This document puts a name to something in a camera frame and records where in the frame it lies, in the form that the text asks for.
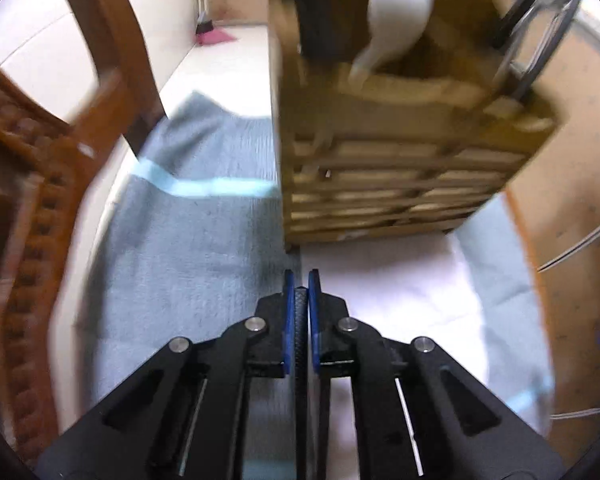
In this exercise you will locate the carved wooden chair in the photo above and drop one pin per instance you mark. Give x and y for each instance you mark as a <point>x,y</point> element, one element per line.
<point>46,167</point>

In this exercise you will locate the black chopstick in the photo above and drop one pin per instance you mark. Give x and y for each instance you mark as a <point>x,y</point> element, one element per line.
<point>525,5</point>
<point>319,40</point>
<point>564,13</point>
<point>300,372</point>

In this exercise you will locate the white ceramic spoon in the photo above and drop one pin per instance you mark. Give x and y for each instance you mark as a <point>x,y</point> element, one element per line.
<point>394,26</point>

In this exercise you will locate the kitchen base cabinets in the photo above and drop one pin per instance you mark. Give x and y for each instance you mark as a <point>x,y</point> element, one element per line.
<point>557,202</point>

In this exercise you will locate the wooden utensil holder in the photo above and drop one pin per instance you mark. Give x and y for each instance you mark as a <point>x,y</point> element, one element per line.
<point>418,146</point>

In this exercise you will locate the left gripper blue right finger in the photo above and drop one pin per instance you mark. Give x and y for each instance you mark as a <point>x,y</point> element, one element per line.
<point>314,288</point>

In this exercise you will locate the grey pink cloth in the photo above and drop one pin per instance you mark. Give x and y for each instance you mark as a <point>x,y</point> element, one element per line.
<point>197,239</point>

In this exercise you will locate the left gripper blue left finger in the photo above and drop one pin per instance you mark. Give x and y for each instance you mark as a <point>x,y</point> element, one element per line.
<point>290,305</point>

